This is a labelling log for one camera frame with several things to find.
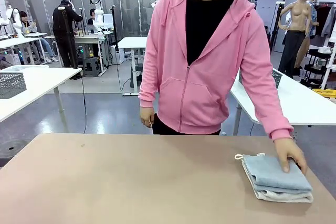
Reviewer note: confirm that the person's right hand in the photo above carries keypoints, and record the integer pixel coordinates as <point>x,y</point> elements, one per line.
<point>147,116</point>

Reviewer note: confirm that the person's left hand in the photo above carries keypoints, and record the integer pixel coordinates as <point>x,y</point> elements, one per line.
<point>288,150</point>

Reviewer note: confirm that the light blue towel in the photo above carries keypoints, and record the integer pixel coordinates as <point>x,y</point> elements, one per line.
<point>270,176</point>

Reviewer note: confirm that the dark grey mesh basket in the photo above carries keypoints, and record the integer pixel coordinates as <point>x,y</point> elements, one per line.
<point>277,77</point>

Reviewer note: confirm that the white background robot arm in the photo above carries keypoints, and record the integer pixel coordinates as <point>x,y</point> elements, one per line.
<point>16,19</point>
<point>98,16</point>

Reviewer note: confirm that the person's left forearm pink sleeve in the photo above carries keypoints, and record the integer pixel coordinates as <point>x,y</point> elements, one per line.
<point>275,113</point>

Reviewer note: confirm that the person's right forearm pink sleeve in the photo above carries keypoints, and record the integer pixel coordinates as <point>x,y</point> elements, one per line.
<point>148,87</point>

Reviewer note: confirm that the light grey patterned basket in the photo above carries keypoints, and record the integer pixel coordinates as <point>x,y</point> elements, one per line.
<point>13,85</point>

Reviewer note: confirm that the grey step stool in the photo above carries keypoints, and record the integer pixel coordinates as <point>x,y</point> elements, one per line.
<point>135,75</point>
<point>92,62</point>

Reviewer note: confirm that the person in pink hoodie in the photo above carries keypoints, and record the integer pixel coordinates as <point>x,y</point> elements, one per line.
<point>183,77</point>

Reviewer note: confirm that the white computer tower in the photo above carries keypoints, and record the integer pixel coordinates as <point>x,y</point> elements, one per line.
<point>119,54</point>

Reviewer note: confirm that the yellow crate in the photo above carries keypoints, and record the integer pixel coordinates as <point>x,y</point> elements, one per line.
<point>325,93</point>

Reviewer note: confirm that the small white desk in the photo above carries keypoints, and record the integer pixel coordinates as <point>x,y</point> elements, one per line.
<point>131,42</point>

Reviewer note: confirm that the black shelf cart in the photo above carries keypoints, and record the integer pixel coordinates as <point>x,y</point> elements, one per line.
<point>315,70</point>

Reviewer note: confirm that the black tripod pole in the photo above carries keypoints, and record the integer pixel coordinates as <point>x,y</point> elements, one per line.
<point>113,24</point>

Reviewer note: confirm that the white workbench desk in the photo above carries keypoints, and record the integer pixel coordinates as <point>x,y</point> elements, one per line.
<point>86,37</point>

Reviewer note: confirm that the seated person with glasses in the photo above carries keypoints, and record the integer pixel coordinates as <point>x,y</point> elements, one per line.
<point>92,20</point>

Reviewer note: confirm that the man in black clothes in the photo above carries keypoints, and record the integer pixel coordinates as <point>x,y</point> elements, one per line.
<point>61,24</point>

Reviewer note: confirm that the white shallow tray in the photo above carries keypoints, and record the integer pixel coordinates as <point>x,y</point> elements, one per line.
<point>26,68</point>

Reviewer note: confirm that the black stand with white head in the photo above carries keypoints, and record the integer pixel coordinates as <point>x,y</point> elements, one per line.
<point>278,19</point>

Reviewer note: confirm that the clothes rack with garments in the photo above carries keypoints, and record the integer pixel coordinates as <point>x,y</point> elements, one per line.
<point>324,19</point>

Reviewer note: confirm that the black tripod with white head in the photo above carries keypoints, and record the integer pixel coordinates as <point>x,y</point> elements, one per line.
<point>61,10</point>

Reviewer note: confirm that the tan mannequin with dark trousers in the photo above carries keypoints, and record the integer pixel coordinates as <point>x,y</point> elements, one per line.
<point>296,14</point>

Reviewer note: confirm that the grey round floor plate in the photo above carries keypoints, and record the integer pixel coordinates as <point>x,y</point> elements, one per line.
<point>13,148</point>

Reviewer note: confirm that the mannequin with tan hat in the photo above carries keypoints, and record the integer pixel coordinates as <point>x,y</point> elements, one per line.
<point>313,11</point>

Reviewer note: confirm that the seated person grey hoodie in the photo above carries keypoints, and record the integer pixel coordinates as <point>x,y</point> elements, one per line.
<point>29,26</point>

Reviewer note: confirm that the long white desk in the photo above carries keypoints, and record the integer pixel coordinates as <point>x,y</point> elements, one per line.
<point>15,41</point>

